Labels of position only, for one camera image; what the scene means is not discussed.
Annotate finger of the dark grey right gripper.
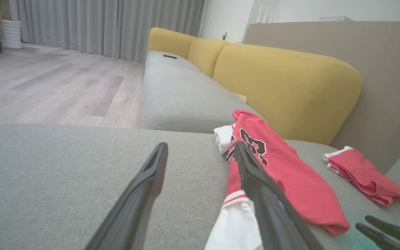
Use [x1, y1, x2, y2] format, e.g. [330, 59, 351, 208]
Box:
[365, 215, 400, 249]
[355, 223, 400, 250]

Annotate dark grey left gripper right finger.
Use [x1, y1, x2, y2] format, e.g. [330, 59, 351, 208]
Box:
[234, 140, 325, 250]

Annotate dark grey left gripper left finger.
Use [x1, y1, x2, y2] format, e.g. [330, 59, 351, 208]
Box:
[85, 142, 169, 250]

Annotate red jersey with white trim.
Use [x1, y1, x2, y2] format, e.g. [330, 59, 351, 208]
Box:
[205, 109, 351, 250]

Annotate red shorts with white stripe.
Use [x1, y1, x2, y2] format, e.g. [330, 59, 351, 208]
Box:
[323, 145, 400, 207]

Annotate grey and yellow sofa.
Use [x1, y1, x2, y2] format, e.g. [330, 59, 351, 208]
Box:
[0, 123, 400, 250]

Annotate long grey sofa seat cushion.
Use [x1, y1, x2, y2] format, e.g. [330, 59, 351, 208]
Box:
[138, 64, 265, 134]

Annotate large yellow sofa backrest cushion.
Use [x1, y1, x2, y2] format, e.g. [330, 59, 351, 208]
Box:
[212, 43, 363, 146]

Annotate short grey sofa seat cushion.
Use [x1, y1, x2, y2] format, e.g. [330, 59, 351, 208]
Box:
[145, 51, 201, 73]

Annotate beige partition panel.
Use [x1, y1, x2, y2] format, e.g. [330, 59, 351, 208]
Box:
[243, 21, 400, 174]

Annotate small yellow sofa backrest cushion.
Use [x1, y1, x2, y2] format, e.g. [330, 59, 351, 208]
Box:
[187, 37, 230, 78]
[147, 27, 198, 60]

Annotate grey pleated curtain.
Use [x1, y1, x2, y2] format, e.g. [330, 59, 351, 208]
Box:
[9, 0, 206, 63]

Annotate white router with antennas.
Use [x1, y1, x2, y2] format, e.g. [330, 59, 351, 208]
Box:
[255, 5, 281, 24]

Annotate white ribbed plant pot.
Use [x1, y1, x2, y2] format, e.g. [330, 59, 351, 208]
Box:
[1, 19, 24, 50]

